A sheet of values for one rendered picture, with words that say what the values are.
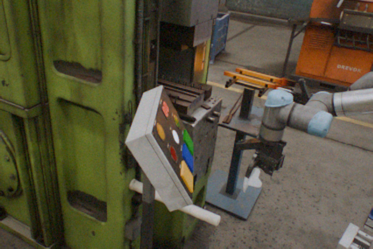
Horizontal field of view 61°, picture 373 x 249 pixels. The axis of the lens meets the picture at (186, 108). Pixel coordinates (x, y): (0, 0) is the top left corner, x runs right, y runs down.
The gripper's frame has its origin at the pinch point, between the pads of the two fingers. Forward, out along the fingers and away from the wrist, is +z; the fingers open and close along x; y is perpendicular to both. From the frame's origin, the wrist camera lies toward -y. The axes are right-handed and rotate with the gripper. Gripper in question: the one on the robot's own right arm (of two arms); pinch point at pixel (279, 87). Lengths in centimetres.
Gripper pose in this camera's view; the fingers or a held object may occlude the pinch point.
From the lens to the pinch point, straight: 203.2
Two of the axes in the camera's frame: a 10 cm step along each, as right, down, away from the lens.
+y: -0.8, 8.9, 4.5
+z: -8.6, -2.9, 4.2
